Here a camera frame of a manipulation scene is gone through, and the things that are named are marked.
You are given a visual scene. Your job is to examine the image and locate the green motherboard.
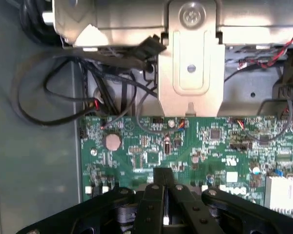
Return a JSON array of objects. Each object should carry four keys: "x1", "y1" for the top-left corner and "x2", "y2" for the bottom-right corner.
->
[{"x1": 78, "y1": 115, "x2": 293, "y2": 220}]

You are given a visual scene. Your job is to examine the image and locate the round silver coin battery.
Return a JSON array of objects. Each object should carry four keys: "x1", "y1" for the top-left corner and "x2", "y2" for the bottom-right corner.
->
[{"x1": 105, "y1": 133, "x2": 122, "y2": 151}]

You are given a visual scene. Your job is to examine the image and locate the white finned heatsink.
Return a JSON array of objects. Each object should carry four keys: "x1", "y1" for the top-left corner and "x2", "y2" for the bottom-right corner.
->
[{"x1": 264, "y1": 173, "x2": 293, "y2": 214}]

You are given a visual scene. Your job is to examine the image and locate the grey metal PC case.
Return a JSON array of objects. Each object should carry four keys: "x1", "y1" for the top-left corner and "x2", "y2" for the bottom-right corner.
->
[{"x1": 0, "y1": 0, "x2": 293, "y2": 234}]

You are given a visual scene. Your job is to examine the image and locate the black power connector plug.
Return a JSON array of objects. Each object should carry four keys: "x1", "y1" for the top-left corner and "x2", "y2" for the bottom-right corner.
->
[{"x1": 272, "y1": 55, "x2": 293, "y2": 100}]

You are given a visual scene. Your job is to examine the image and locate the thin grey curved wire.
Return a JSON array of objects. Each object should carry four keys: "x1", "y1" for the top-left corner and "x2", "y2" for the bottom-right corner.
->
[{"x1": 136, "y1": 80, "x2": 186, "y2": 134}]

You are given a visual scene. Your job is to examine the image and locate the thin black looped wire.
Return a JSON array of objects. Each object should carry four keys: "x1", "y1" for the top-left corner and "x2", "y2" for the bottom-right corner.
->
[{"x1": 16, "y1": 56, "x2": 137, "y2": 126}]

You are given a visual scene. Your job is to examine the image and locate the silver metal drive bracket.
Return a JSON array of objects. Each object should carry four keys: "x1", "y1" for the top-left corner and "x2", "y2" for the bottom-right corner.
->
[{"x1": 51, "y1": 0, "x2": 293, "y2": 117}]

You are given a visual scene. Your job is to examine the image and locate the black flat ribbon cable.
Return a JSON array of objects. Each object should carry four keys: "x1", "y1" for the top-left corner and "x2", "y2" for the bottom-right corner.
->
[{"x1": 9, "y1": 35, "x2": 167, "y2": 115}]

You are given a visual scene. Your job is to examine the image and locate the red and black twisted wire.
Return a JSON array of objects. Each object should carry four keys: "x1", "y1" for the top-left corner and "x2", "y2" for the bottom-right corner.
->
[{"x1": 238, "y1": 28, "x2": 293, "y2": 69}]

